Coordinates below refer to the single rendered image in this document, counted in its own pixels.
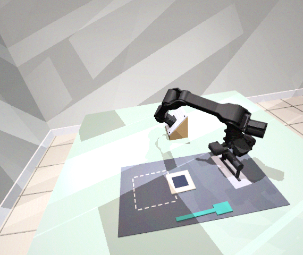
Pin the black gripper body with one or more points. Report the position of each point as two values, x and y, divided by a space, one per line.
218 149

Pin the peach square tile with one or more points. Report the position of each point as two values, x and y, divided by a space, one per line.
180 182

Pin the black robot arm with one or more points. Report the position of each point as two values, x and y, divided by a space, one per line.
236 117

